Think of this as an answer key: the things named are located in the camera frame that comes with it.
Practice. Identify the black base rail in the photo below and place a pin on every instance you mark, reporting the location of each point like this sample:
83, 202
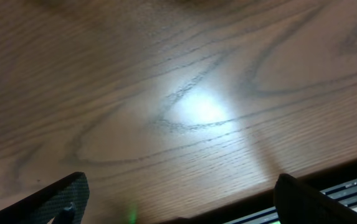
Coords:
345, 193

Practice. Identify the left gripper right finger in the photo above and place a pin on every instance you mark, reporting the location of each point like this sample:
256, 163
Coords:
298, 203

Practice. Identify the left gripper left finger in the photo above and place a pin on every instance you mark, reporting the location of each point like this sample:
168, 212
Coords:
64, 201

